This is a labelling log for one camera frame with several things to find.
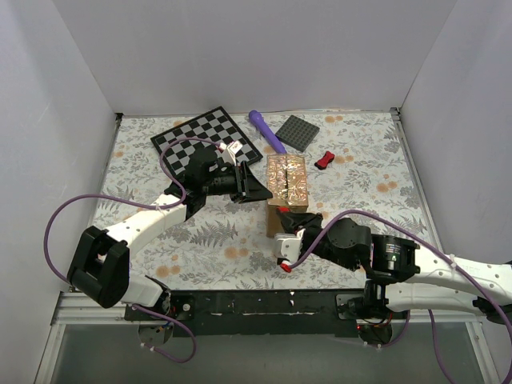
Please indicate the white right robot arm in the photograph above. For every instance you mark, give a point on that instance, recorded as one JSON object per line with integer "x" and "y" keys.
{"x": 443, "y": 282}

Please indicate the red black knife cap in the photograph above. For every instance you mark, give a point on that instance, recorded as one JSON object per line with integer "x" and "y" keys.
{"x": 325, "y": 160}

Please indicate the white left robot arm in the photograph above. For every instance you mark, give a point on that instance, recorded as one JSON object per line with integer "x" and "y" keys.
{"x": 101, "y": 264}

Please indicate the purple cylindrical handle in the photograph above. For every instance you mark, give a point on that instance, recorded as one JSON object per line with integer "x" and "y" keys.
{"x": 257, "y": 120}

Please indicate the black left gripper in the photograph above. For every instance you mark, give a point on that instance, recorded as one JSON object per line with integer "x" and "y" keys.
{"x": 243, "y": 182}

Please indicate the dark grey studded plate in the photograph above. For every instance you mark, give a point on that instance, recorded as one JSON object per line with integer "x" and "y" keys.
{"x": 297, "y": 133}

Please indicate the red black utility knife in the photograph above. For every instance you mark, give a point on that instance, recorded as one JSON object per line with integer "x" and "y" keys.
{"x": 280, "y": 210}

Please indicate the brown taped cardboard box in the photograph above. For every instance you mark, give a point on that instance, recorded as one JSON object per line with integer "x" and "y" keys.
{"x": 287, "y": 181}

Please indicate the black white checkerboard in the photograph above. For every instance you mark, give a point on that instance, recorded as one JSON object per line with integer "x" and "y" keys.
{"x": 216, "y": 126}

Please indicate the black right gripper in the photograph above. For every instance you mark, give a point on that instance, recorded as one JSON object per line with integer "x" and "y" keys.
{"x": 304, "y": 222}

